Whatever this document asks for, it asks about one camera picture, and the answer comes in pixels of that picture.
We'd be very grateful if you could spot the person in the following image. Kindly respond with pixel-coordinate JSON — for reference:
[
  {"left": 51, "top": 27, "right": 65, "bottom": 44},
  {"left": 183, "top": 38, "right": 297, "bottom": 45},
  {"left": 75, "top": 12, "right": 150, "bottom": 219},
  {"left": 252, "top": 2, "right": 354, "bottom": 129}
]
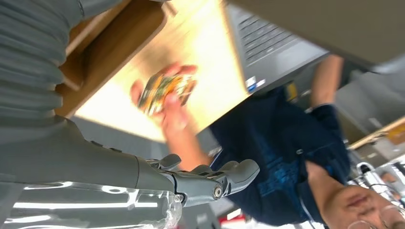
[{"left": 207, "top": 87, "right": 405, "bottom": 229}]

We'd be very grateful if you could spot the grey laptop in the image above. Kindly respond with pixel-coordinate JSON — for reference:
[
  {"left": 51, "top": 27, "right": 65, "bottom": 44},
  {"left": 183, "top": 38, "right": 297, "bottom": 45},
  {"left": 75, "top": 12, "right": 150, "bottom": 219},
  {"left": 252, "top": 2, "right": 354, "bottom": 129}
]
[{"left": 225, "top": 0, "right": 405, "bottom": 96}]

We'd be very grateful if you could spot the ribbed grey right arm sleeve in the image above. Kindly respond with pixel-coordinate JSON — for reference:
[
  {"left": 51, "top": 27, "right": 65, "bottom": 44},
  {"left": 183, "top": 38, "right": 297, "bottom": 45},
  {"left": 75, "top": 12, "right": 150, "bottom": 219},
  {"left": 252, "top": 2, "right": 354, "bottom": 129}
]
[{"left": 0, "top": 0, "right": 123, "bottom": 129}]

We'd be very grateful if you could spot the light wooden rail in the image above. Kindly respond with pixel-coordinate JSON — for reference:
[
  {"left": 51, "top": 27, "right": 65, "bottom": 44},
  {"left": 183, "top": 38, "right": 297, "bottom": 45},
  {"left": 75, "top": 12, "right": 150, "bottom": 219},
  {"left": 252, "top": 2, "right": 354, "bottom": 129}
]
[{"left": 347, "top": 116, "right": 405, "bottom": 151}]

